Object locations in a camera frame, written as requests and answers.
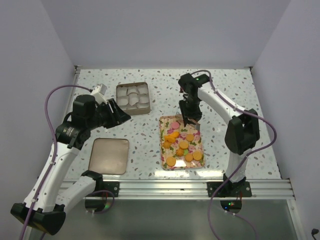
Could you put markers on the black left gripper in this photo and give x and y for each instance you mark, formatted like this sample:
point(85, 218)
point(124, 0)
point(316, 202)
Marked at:
point(119, 118)

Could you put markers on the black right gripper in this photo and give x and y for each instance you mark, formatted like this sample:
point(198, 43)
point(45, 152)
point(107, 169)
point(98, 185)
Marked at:
point(196, 116)

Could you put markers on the metal serving tongs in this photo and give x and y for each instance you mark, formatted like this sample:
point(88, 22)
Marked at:
point(191, 117)

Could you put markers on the pink round cookie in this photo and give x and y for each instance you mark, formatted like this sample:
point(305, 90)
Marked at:
point(175, 125)

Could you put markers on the gold square cookie tin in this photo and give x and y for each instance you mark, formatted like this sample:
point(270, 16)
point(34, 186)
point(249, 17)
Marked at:
point(134, 98)

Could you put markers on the orange flower cookie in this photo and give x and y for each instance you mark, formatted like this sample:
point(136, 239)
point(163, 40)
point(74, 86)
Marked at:
point(171, 138)
point(179, 152)

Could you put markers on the floral rectangular tray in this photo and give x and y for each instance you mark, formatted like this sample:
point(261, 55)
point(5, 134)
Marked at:
point(168, 149)

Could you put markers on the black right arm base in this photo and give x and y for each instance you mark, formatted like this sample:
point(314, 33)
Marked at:
point(229, 190)

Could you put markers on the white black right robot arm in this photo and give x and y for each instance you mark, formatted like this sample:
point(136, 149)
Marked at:
point(242, 131)

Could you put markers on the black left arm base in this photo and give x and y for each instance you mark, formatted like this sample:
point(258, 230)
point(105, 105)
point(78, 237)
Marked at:
point(107, 187)

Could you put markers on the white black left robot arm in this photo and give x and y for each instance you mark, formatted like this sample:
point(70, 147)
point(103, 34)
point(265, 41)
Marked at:
point(44, 208)

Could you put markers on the round sandwich cookie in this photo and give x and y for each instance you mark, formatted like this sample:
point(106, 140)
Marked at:
point(189, 137)
point(197, 155)
point(183, 145)
point(171, 161)

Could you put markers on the round sandwich cookie middle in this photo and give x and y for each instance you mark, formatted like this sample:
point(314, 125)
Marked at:
point(183, 145)

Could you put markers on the green round cookie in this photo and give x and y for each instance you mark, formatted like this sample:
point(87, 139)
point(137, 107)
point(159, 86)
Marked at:
point(185, 152)

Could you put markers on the orange flower cookie front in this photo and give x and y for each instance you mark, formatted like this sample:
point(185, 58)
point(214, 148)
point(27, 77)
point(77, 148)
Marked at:
point(179, 152)

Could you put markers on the round sandwich cookie front right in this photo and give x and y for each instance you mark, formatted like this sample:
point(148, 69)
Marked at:
point(197, 155)

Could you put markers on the gold square tin lid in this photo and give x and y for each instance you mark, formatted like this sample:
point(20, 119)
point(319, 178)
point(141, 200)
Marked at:
point(109, 156)

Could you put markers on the round sandwich cookie front left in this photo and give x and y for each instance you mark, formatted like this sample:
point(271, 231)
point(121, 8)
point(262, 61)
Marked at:
point(171, 161)

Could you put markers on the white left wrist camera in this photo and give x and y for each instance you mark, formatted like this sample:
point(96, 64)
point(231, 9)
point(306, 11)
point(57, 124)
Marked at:
point(98, 93)

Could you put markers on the aluminium frame rail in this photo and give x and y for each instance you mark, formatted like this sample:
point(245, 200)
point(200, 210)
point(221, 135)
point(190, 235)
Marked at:
point(144, 176)

